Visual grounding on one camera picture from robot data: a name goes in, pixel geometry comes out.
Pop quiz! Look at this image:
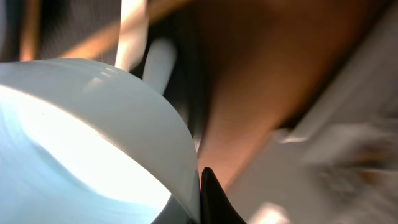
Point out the light blue cup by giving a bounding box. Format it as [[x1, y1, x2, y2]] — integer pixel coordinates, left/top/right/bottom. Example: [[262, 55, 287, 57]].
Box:
[[1, 59, 201, 223]]

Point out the grey dishwasher rack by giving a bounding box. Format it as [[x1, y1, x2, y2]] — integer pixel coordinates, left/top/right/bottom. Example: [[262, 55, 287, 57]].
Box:
[[227, 3, 397, 223]]

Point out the wooden chopstick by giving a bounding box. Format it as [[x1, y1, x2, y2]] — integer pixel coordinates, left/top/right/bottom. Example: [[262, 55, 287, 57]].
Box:
[[59, 0, 191, 59], [19, 0, 42, 61]]

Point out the white plastic spoon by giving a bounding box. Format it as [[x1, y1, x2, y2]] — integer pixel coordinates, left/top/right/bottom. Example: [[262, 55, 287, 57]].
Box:
[[142, 38, 177, 95]]

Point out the round black tray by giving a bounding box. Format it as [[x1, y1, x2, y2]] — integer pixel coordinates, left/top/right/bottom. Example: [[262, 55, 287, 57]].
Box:
[[1, 0, 206, 147]]

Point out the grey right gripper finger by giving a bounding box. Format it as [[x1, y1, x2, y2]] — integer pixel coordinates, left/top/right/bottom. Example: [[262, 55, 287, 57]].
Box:
[[201, 167, 246, 224]]

